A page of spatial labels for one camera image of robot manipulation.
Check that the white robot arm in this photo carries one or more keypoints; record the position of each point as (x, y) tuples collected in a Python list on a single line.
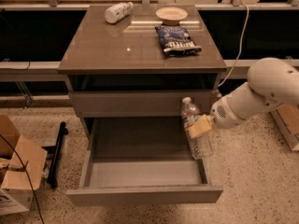
[(271, 83)]

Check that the blue chip bag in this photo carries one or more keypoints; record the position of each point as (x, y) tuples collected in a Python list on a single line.
[(176, 41)]

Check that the open cardboard box left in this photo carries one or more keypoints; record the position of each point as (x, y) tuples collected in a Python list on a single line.
[(22, 165)]

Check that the grey metal railing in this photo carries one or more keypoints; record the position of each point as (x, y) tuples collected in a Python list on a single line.
[(48, 71)]

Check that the black metal bar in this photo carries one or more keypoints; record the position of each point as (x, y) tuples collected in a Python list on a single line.
[(55, 150)]

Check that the white labelled bottle lying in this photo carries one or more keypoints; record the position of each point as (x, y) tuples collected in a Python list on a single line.
[(118, 12)]

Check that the cardboard box right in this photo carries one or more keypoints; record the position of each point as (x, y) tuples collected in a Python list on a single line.
[(287, 119)]

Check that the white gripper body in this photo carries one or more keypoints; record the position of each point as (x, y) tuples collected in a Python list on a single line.
[(220, 116)]

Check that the closed grey top drawer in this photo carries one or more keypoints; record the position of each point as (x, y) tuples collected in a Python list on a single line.
[(108, 104)]

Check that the grey drawer cabinet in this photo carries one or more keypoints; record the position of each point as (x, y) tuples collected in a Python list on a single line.
[(127, 56)]

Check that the beige shallow bowl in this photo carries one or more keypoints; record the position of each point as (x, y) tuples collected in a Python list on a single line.
[(171, 15)]

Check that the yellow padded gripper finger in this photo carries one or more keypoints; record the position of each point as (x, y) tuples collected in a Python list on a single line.
[(203, 125)]

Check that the open grey middle drawer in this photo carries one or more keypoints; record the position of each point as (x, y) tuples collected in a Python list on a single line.
[(133, 161)]

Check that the clear plastic water bottle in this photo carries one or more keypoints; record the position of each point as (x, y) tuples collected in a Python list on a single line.
[(200, 147)]

